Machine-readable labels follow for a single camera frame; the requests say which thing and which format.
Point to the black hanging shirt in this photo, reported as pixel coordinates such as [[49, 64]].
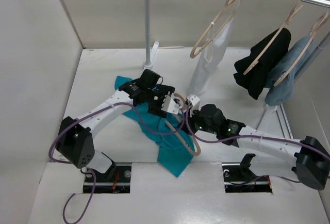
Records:
[[255, 80]]

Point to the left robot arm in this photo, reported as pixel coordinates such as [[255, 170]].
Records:
[[76, 135]]

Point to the hanger holding black shirt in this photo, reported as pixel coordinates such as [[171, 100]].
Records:
[[297, 6]]

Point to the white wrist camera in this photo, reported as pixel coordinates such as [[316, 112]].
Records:
[[171, 103], [194, 102]]

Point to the white hanging shirt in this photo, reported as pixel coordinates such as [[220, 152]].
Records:
[[209, 59]]

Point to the white rack base foot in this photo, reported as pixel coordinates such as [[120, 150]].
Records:
[[151, 56]]

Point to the light blue hanging shirt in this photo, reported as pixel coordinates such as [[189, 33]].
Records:
[[283, 79]]

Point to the hanger holding white shirt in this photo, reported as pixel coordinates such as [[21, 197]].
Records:
[[216, 26]]

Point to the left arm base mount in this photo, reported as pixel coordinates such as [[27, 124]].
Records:
[[119, 183]]

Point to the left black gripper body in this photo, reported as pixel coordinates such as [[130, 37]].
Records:
[[157, 99]]

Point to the beige wooden hanger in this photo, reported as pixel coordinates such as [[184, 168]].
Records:
[[196, 151]]

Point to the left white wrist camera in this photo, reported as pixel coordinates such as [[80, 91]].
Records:
[[171, 103]]

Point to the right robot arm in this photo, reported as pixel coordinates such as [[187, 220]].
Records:
[[306, 158]]

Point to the left rack pole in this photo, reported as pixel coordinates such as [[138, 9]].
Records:
[[147, 26]]

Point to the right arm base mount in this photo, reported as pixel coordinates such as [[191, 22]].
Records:
[[238, 178]]

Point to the teal t shirt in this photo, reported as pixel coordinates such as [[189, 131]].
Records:
[[172, 154]]

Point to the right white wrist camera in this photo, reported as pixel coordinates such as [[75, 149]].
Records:
[[194, 102]]

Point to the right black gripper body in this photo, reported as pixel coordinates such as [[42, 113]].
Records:
[[196, 122]]

